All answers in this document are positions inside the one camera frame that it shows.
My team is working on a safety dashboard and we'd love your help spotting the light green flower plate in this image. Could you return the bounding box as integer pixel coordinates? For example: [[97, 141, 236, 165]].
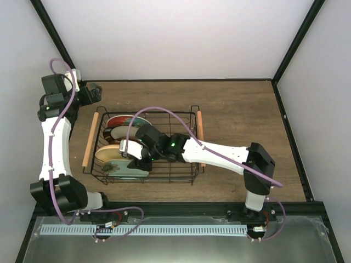
[[101, 159, 149, 180]]

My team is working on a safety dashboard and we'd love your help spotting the yellow orange plate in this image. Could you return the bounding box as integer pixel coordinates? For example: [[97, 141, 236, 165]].
[[94, 144, 128, 163]]

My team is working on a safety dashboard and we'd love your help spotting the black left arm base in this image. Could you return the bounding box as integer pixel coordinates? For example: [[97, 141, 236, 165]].
[[73, 209, 128, 224]]

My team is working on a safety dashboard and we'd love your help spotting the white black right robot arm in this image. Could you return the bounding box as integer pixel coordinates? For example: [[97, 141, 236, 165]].
[[120, 124, 276, 221]]

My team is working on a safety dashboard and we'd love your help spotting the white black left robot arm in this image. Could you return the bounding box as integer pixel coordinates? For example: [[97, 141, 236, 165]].
[[30, 69, 112, 221]]

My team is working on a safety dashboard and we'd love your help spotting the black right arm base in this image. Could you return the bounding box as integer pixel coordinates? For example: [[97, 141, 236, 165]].
[[226, 203, 277, 241]]

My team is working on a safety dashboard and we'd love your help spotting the red teal patterned plate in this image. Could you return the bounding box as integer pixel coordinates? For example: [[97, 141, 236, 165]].
[[106, 115, 151, 127]]

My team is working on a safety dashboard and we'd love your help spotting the black rimmed cream plate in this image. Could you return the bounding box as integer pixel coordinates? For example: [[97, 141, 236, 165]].
[[103, 125, 129, 144]]

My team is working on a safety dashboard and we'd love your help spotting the clear plastic sheet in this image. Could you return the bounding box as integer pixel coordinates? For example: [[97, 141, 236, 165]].
[[25, 216, 335, 262]]

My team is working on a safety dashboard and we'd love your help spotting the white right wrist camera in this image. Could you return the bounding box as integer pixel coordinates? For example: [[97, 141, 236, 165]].
[[119, 140, 143, 160]]

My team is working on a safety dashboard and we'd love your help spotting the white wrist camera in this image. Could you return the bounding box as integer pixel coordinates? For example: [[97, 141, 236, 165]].
[[64, 68, 81, 92], [119, 140, 143, 160]]

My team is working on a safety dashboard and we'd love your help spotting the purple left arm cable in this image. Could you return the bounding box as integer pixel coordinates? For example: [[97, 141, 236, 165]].
[[48, 58, 144, 243]]

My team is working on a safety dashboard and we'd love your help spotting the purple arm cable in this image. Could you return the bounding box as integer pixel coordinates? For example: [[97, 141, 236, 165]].
[[48, 58, 144, 243], [124, 106, 286, 242]]

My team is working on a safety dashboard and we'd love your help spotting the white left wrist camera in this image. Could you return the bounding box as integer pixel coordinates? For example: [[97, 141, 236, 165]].
[[64, 68, 81, 92]]

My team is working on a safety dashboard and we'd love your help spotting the black wire dish rack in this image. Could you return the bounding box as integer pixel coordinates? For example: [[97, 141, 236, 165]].
[[83, 105, 205, 185]]

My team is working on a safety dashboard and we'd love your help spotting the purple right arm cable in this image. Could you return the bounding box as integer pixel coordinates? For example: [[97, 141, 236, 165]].
[[124, 106, 286, 242]]

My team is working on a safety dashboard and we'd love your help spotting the left wooden rack handle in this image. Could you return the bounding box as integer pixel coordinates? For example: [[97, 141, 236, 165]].
[[82, 112, 99, 168]]

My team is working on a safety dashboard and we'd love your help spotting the wooden rack handle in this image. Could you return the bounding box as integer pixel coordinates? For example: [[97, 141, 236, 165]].
[[82, 112, 99, 168], [196, 110, 206, 168]]

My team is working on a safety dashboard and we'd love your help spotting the right wooden rack handle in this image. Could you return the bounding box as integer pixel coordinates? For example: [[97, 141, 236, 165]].
[[196, 110, 206, 168]]

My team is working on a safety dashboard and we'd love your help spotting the light blue slotted cable duct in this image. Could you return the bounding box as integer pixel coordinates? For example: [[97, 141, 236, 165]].
[[40, 224, 247, 237]]

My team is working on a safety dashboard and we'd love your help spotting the black aluminium frame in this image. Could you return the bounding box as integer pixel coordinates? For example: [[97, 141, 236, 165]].
[[15, 1, 344, 262]]

